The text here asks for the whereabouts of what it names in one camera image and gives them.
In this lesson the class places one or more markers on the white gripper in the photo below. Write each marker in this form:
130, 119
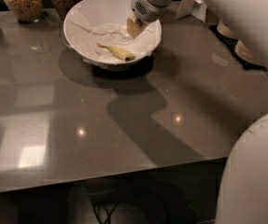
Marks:
147, 9

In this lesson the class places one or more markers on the yellow banana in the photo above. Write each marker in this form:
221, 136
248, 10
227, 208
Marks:
119, 52

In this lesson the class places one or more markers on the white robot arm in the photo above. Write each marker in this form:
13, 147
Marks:
243, 194

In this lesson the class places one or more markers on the large white bowl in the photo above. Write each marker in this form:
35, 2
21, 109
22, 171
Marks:
107, 8

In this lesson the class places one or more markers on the white paper napkin liner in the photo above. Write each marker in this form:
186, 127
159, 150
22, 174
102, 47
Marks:
83, 30

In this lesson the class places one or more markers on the white folded paper stand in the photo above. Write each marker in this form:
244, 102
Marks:
194, 8

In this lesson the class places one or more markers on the stack of small white bowls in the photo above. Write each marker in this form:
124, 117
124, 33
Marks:
224, 30

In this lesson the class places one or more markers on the black rubber mat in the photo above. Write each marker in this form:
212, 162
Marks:
230, 45

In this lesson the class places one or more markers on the stack of beige paper plates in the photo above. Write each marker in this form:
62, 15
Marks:
245, 54

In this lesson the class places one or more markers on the glass jar of cereal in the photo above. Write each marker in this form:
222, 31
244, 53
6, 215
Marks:
25, 10

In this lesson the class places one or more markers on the dark stool under table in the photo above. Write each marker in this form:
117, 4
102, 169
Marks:
128, 200

